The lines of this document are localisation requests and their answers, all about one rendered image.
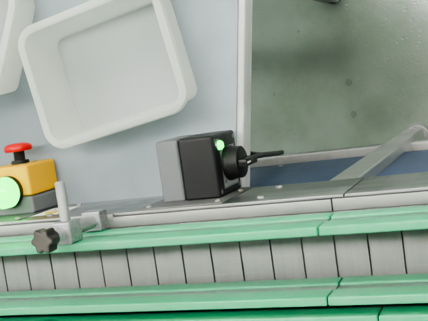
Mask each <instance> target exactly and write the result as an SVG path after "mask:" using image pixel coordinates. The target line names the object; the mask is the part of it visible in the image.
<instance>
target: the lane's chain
mask: <svg viewBox="0 0 428 321"><path fill-rule="evenodd" d="M334 239H335V244H336V252H335V246H334ZM368 239H369V247H368V242H367V233H360V234H341V235H334V237H333V235H330V236H320V235H318V236H311V237H302V241H303V248H302V243H301V238H281V239H271V245H270V240H269V239H262V240H251V241H240V245H239V241H232V242H221V243H210V244H209V243H202V244H192V245H172V246H153V247H143V248H123V249H112V250H93V251H83V252H64V253H44V254H34V255H14V256H4V257H0V292H11V291H26V290H54V289H83V288H98V287H127V286H142V285H170V284H186V283H215V280H216V282H243V281H259V280H275V276H276V280H288V279H302V278H306V274H307V278H331V277H342V278H344V277H346V276H372V272H371V263H372V269H373V276H375V275H404V274H406V265H407V271H408V274H419V273H428V229H420V230H409V231H403V240H404V250H405V256H406V265H405V259H404V250H403V240H402V234H401V231H390V232H370V233H368ZM210 245H211V248H210ZM240 246H241V250H240ZM153 248H154V249H153ZM271 249H272V254H273V260H272V255H271ZM369 249H370V254H371V263H370V257H369ZM303 250H304V257H303ZM182 251H183V254H182ZM154 252H155V253H154ZM336 253H337V259H338V266H337V261H336ZM211 254H212V257H211ZM127 255H128V256H127ZM241 255H242V259H243V264H242V259H241ZM212 258H213V261H212ZM128 259H129V260H128ZM304 259H305V264H306V271H305V266H304ZM155 260H156V261H155ZM183 260H184V262H183ZM273 263H274V268H275V273H274V268H273ZM156 264H157V266H156ZM184 264H185V267H184ZM129 267H130V268H129ZM213 267H214V270H213ZM243 268H244V272H243ZM338 268H339V275H338ZM157 272H158V274H157ZM214 272H215V275H214ZM185 273H186V275H185ZM244 273H245V277H244ZM104 277H105V278H104ZM158 277H159V279H158ZM186 277H187V279H186ZM131 280H132V281H131Z"/></svg>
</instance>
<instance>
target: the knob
mask: <svg viewBox="0 0 428 321"><path fill-rule="evenodd" d="M256 162H257V156H256V155H249V156H247V154H246V151H245V149H244V148H243V147H242V146H232V145H227V146H225V147H224V148H223V150H222V169H223V172H224V175H225V177H226V178H227V179H228V180H235V179H237V178H242V177H245V176H246V174H247V172H248V166H249V165H251V164H254V163H256Z"/></svg>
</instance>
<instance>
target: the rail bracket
mask: <svg viewBox="0 0 428 321"><path fill-rule="evenodd" d="M55 191H56V196H57V204H58V208H59V215H60V221H58V222H55V223H53V224H52V227H51V228H48V229H45V228H42V229H38V230H36V231H35V232H34V238H33V239H32V241H31V243H32V245H33V246H35V247H36V251H37V252H38V253H43V252H46V253H50V252H52V251H54V250H56V249H57V245H72V244H73V243H76V242H78V241H80V240H82V239H83V235H82V233H83V232H94V231H103V230H105V229H107V228H109V225H108V222H111V221H114V220H113V217H114V214H113V213H111V214H107V212H106V209H99V210H89V211H85V212H83V213H82V219H79V218H70V213H69V206H68V199H67V194H66V186H65V182H64V181H59V182H56V183H55Z"/></svg>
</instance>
